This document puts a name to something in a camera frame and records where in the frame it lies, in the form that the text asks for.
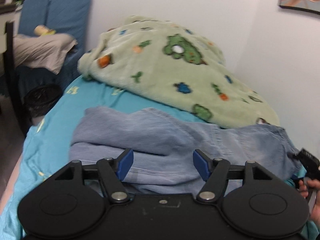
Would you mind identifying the blue denim jeans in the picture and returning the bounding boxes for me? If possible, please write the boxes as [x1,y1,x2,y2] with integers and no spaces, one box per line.
[69,107,301,194]

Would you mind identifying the person right hand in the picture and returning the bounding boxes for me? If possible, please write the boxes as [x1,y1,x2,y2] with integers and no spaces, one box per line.
[299,179,320,228]

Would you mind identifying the teal smiley bed sheet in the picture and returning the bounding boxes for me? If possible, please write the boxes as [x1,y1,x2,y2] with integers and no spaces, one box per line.
[1,77,306,239]

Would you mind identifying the black mesh waste bin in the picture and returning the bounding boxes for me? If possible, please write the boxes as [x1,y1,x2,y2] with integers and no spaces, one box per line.
[23,83,63,118]

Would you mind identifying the green dinosaur fleece blanket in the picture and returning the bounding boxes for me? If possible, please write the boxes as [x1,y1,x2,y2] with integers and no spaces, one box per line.
[78,16,280,128]

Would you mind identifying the grey cloth on chair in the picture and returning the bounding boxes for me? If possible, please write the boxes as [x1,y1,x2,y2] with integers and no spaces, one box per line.
[13,34,78,74]

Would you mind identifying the white black desk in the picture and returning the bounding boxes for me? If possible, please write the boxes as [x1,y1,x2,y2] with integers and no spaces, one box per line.
[0,2,30,136]

